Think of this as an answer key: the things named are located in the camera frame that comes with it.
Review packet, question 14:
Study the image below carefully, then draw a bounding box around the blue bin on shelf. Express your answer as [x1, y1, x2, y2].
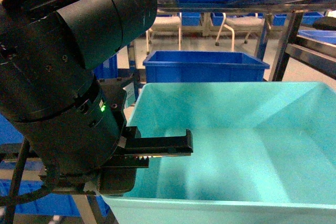
[143, 51, 270, 83]

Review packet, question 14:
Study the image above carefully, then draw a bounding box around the turquoise plastic bin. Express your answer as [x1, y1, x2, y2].
[103, 82, 335, 223]

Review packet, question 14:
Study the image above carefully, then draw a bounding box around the white office chair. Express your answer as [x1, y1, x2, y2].
[145, 13, 182, 55]

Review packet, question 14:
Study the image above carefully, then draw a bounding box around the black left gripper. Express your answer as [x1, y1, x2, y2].
[39, 83, 193, 195]

